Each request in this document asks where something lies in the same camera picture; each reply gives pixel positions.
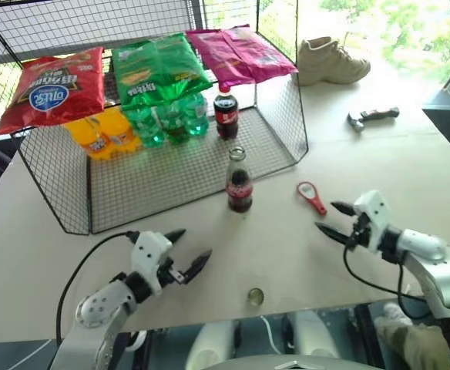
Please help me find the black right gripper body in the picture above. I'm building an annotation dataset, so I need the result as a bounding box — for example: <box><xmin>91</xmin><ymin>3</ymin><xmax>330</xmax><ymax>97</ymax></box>
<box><xmin>345</xmin><ymin>213</ymin><xmax>372</xmax><ymax>250</ymax></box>

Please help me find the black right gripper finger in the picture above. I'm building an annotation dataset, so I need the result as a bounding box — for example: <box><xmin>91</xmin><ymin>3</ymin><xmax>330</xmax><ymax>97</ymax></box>
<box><xmin>314</xmin><ymin>222</ymin><xmax>355</xmax><ymax>247</ymax></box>
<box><xmin>330</xmin><ymin>200</ymin><xmax>359</xmax><ymax>217</ymax></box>

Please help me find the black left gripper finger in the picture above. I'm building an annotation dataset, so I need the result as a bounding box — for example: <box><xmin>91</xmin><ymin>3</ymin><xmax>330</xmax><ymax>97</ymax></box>
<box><xmin>164</xmin><ymin>229</ymin><xmax>188</xmax><ymax>245</ymax></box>
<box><xmin>180</xmin><ymin>249</ymin><xmax>213</xmax><ymax>286</ymax></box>

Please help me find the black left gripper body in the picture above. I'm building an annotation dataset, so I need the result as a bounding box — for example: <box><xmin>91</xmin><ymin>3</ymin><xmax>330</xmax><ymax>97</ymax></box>
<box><xmin>158</xmin><ymin>258</ymin><xmax>184</xmax><ymax>288</ymax></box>

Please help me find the red bottle opener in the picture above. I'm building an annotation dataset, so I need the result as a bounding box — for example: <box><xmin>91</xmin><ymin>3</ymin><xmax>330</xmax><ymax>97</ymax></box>
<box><xmin>296</xmin><ymin>181</ymin><xmax>328</xmax><ymax>216</ymax></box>

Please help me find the metal bottle cap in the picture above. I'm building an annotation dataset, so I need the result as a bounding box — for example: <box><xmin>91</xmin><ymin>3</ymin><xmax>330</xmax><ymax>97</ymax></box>
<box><xmin>247</xmin><ymin>288</ymin><xmax>266</xmax><ymax>308</ymax></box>

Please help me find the glass cola bottle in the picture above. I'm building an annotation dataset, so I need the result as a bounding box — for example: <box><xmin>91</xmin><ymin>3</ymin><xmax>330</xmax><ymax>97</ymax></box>
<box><xmin>227</xmin><ymin>146</ymin><xmax>254</xmax><ymax>213</ymax></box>

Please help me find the green soda bottle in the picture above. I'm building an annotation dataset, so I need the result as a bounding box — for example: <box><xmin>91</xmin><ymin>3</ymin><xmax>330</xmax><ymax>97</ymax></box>
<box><xmin>182</xmin><ymin>91</ymin><xmax>211</xmax><ymax>138</ymax></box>
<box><xmin>126</xmin><ymin>106</ymin><xmax>165</xmax><ymax>150</ymax></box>
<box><xmin>155</xmin><ymin>98</ymin><xmax>192</xmax><ymax>146</ymax></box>

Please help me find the orange soda bottle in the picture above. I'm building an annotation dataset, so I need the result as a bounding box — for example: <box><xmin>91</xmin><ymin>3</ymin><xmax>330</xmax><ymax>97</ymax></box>
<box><xmin>100</xmin><ymin>107</ymin><xmax>143</xmax><ymax>153</ymax></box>
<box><xmin>64</xmin><ymin>114</ymin><xmax>113</xmax><ymax>161</ymax></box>

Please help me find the plastic cola bottle red cap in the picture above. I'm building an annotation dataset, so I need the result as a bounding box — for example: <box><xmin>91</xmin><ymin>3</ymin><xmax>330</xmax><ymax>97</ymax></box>
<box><xmin>213</xmin><ymin>85</ymin><xmax>240</xmax><ymax>142</ymax></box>

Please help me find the white rounded robot leg shell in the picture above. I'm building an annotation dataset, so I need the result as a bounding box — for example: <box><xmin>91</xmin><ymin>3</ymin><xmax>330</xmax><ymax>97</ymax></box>
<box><xmin>186</xmin><ymin>319</ymin><xmax>234</xmax><ymax>370</ymax></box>
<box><xmin>293</xmin><ymin>309</ymin><xmax>342</xmax><ymax>358</ymax></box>

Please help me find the khaki trouser leg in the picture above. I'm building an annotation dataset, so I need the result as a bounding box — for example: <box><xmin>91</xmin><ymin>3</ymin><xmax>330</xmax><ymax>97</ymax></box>
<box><xmin>374</xmin><ymin>318</ymin><xmax>450</xmax><ymax>370</ymax></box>

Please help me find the beige shoe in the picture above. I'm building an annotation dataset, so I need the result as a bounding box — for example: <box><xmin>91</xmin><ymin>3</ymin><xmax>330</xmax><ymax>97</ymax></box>
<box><xmin>297</xmin><ymin>36</ymin><xmax>372</xmax><ymax>87</ymax></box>

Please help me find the green chips bag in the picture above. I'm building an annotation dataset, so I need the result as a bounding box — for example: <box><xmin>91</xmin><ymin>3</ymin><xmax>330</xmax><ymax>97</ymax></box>
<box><xmin>111</xmin><ymin>32</ymin><xmax>213</xmax><ymax>112</ymax></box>

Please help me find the pink chips bag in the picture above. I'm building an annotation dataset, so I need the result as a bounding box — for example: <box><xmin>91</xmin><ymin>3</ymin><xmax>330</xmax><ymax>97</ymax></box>
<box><xmin>186</xmin><ymin>25</ymin><xmax>300</xmax><ymax>89</ymax></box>

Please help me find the red chips bag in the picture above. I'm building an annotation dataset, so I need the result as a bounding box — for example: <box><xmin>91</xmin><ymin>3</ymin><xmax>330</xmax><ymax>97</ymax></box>
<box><xmin>0</xmin><ymin>46</ymin><xmax>107</xmax><ymax>137</ymax></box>

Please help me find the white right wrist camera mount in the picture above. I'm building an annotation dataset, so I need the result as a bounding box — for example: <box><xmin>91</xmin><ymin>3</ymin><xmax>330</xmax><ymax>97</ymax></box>
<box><xmin>353</xmin><ymin>190</ymin><xmax>390</xmax><ymax>254</ymax></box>

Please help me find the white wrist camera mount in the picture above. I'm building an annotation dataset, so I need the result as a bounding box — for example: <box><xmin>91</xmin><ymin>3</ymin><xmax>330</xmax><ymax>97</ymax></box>
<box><xmin>353</xmin><ymin>190</ymin><xmax>390</xmax><ymax>254</ymax></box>
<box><xmin>130</xmin><ymin>230</ymin><xmax>174</xmax><ymax>296</ymax></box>

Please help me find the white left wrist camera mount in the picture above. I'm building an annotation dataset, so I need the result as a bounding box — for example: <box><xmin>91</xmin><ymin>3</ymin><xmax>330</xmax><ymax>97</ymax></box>
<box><xmin>130</xmin><ymin>230</ymin><xmax>174</xmax><ymax>296</ymax></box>

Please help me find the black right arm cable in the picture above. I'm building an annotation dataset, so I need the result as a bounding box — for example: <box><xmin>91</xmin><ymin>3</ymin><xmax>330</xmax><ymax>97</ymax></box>
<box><xmin>343</xmin><ymin>238</ymin><xmax>438</xmax><ymax>319</ymax></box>

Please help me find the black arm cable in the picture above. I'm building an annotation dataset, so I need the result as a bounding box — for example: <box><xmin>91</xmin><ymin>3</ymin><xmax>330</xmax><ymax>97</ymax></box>
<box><xmin>56</xmin><ymin>230</ymin><xmax>139</xmax><ymax>345</ymax></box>
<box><xmin>343</xmin><ymin>238</ymin><xmax>438</xmax><ymax>319</ymax></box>

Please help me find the black wire mesh rack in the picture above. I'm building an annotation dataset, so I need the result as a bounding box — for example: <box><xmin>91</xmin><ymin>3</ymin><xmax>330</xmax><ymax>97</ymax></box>
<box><xmin>0</xmin><ymin>0</ymin><xmax>311</xmax><ymax>235</ymax></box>

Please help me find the thin white cable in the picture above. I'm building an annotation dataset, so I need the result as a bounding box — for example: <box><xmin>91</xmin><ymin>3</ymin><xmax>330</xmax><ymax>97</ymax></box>
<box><xmin>260</xmin><ymin>314</ymin><xmax>277</xmax><ymax>348</ymax></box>

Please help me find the hammer with black red handle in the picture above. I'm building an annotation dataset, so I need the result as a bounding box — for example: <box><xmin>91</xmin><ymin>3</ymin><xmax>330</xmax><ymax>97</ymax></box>
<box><xmin>347</xmin><ymin>106</ymin><xmax>401</xmax><ymax>134</ymax></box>

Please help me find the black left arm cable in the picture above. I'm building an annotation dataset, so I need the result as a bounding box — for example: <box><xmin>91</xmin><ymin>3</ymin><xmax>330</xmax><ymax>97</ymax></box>
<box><xmin>56</xmin><ymin>230</ymin><xmax>139</xmax><ymax>345</ymax></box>

